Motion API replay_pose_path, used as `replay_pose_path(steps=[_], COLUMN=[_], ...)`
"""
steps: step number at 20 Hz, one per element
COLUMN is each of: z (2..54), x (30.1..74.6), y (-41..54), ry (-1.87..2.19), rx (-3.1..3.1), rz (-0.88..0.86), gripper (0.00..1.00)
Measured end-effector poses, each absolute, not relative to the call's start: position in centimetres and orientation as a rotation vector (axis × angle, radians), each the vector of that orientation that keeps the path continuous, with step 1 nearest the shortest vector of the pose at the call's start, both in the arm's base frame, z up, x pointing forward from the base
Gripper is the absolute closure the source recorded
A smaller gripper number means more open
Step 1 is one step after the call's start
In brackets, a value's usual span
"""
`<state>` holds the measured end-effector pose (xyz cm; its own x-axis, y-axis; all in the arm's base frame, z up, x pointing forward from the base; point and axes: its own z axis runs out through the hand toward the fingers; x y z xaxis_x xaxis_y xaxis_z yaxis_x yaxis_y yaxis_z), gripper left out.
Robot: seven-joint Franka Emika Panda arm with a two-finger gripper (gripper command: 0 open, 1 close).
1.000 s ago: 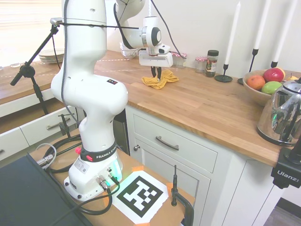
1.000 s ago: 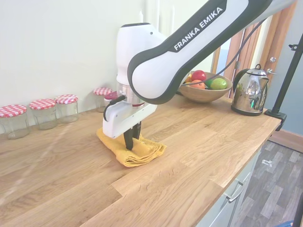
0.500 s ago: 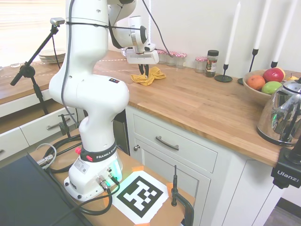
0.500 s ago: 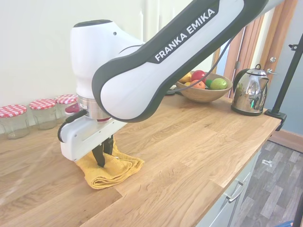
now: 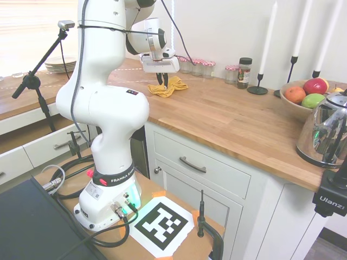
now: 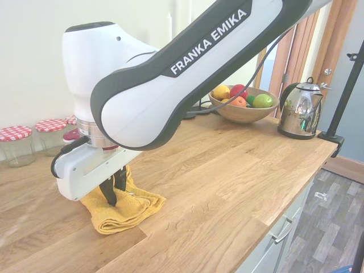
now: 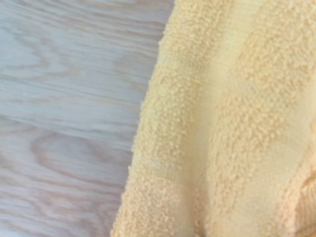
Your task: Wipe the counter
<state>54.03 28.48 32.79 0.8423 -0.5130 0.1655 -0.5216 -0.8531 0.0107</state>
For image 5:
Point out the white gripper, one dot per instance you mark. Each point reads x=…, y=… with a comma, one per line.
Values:
x=161, y=65

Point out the yellow cloth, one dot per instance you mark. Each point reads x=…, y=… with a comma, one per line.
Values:
x=173, y=86

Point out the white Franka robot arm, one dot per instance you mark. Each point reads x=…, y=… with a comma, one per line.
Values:
x=103, y=108

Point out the glass jar red gingham lid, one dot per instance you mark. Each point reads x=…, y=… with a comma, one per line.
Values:
x=184, y=65
x=232, y=74
x=209, y=70
x=197, y=67

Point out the spice jar black lid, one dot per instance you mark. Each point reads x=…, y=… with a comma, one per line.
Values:
x=244, y=75

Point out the round metal cabinet knob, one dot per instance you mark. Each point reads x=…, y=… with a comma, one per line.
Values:
x=157, y=170

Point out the black candle holder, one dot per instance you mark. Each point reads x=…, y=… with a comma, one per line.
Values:
x=292, y=67
x=316, y=74
x=257, y=89

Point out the stack of beige plates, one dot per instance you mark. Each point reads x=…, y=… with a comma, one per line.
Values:
x=61, y=65

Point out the black bar clamp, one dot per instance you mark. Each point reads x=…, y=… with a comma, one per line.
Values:
x=202, y=216
x=73, y=143

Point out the white taper candle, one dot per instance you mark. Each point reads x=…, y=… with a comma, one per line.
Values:
x=302, y=27
x=268, y=38
x=328, y=35

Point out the black microphone style stand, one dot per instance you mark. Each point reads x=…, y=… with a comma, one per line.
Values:
x=40, y=61

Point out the wooden fruit bowl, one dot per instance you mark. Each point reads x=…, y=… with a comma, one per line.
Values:
x=291, y=107

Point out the orange fruit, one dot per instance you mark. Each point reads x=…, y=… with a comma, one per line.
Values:
x=295, y=94

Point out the white drawer cabinet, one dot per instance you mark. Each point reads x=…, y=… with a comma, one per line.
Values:
x=40, y=146

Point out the small glass dish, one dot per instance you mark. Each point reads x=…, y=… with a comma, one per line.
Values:
x=18, y=75

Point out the black and white marker sheet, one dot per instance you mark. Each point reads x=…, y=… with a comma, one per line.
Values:
x=162, y=226

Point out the green apple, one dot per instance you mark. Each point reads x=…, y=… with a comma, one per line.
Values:
x=311, y=100

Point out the red apple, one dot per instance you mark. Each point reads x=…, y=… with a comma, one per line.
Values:
x=314, y=86

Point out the white base cabinet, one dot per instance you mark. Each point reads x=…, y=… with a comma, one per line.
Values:
x=257, y=205

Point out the brown mounting board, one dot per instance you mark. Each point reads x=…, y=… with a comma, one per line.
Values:
x=189, y=243

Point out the stainless steel kettle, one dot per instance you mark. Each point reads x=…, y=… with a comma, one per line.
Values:
x=325, y=135

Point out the yellow pear with stem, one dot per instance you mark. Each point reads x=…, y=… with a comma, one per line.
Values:
x=336, y=90

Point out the black controller box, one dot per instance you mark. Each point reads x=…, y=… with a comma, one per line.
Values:
x=29, y=222

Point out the silver exterior camera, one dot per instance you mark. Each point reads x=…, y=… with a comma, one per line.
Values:
x=66, y=24

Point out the black clamp camera stand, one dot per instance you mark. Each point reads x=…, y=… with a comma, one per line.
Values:
x=330, y=200

